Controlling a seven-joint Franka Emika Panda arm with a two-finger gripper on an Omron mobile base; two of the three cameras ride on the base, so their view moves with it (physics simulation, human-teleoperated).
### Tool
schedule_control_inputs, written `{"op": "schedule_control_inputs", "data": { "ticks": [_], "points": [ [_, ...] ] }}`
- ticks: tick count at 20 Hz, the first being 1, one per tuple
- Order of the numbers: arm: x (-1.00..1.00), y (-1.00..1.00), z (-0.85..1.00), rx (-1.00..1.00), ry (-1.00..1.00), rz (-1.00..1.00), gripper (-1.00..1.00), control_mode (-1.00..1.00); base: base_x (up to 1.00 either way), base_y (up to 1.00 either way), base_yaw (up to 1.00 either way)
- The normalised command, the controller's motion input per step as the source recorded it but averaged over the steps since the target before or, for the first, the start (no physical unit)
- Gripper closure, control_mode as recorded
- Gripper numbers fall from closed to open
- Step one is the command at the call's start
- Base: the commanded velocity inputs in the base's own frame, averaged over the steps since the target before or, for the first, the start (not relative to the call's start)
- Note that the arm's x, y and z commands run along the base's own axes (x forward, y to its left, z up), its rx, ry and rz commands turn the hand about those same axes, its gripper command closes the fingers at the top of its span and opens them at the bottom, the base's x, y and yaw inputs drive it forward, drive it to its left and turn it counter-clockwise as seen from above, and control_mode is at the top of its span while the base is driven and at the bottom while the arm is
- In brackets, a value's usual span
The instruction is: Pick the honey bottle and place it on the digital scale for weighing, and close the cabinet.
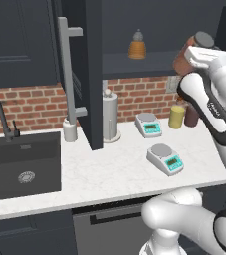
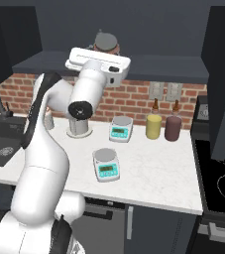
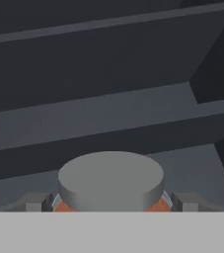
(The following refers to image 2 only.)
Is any grey cylinder on round base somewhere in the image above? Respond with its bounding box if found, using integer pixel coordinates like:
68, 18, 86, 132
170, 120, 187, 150
66, 117, 94, 139

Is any dark base cupboard door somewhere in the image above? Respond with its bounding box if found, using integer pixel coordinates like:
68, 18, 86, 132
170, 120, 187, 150
123, 203, 198, 254

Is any yellow honey bottle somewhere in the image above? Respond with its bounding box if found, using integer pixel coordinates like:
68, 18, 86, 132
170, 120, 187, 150
145, 97, 164, 141

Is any black sink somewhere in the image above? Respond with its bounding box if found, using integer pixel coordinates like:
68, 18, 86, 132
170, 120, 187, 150
0, 113, 30, 169

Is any dark wall cabinet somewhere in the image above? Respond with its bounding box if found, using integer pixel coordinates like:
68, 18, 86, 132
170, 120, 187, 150
0, 0, 225, 84

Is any black tap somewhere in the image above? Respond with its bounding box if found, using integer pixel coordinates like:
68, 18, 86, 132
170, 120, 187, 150
0, 86, 15, 119

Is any dark oven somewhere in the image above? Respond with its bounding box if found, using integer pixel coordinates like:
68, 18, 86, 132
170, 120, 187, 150
186, 213, 225, 254

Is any small grey shaker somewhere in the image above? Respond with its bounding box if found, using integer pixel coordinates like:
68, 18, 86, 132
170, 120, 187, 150
44, 108, 56, 131

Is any brown jar with grey lid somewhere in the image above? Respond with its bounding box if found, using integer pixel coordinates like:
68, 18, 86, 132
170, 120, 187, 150
93, 29, 121, 56

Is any dark red sauce bottle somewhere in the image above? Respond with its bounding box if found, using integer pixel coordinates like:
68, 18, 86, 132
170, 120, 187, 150
164, 99, 183, 143

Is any black dishwasher handle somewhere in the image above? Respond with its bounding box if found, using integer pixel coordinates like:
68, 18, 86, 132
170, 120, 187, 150
81, 207, 114, 221

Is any grey oven handle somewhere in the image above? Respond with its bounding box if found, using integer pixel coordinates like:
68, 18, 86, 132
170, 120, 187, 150
197, 221, 225, 246

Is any black hob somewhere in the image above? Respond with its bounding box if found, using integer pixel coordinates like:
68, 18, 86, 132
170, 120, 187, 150
192, 136, 225, 216

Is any grey dishwasher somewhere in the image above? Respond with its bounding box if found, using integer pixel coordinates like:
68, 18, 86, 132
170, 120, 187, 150
68, 196, 129, 254

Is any dark appliance with grey panel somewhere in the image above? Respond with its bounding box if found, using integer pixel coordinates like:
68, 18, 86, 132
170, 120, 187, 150
195, 95, 215, 122

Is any grey cupboard handle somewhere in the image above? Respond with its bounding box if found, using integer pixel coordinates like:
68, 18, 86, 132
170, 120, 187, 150
126, 204, 134, 241

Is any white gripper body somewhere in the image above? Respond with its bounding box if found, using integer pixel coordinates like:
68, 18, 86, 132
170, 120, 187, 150
64, 47, 132, 79

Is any white digital scale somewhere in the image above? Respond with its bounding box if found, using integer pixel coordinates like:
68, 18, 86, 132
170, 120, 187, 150
91, 147, 121, 184
108, 115, 134, 144

